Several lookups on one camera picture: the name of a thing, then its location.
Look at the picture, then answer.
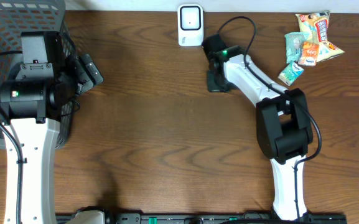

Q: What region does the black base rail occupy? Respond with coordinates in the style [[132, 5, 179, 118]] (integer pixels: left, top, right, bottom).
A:
[[107, 212, 348, 224]]

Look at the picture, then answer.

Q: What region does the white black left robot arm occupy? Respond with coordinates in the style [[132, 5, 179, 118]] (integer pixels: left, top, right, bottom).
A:
[[0, 31, 104, 223]]

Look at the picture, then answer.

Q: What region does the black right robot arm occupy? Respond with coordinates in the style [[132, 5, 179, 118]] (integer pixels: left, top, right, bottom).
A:
[[203, 46, 313, 221]]

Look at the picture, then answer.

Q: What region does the orange tissue pack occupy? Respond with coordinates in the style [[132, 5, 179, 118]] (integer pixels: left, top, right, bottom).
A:
[[298, 41, 319, 66]]

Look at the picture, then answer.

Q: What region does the green tissue pack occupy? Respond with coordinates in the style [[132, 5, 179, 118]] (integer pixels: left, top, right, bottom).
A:
[[278, 62, 304, 86]]

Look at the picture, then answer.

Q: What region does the mint green snack pouch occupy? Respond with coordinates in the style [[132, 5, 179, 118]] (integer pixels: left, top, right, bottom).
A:
[[284, 32, 309, 63]]

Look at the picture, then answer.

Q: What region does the dark grey plastic basket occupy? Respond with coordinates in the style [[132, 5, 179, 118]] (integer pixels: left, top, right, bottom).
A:
[[0, 0, 79, 86]]

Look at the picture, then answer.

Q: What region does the yellow white snack bag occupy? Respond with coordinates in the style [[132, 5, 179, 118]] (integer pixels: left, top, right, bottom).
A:
[[296, 10, 344, 62]]

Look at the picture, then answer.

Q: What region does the white barcode scanner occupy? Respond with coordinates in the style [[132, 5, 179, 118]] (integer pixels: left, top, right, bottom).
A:
[[177, 4, 204, 47]]

